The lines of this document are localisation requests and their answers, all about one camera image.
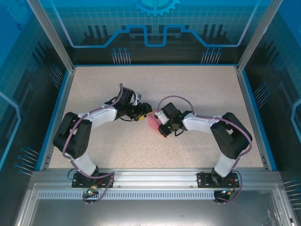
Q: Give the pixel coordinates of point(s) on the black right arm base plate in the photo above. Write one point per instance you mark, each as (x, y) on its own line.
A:
(202, 180)

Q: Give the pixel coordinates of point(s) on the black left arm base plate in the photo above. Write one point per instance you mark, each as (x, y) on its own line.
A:
(78, 181)

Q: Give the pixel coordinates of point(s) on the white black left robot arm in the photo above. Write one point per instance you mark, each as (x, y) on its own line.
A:
(103, 117)

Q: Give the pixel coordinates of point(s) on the aluminium frame post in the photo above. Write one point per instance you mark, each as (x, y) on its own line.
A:
(258, 33)
(50, 35)

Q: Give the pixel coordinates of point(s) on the steel tray panel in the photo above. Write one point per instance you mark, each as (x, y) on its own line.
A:
(150, 214)

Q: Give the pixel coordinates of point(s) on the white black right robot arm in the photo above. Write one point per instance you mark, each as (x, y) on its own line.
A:
(200, 123)

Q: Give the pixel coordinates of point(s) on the aluminium mounting rail beam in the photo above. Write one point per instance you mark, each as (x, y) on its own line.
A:
(155, 179)

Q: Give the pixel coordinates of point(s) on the aluminium side rail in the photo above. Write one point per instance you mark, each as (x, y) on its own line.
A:
(58, 113)
(251, 113)

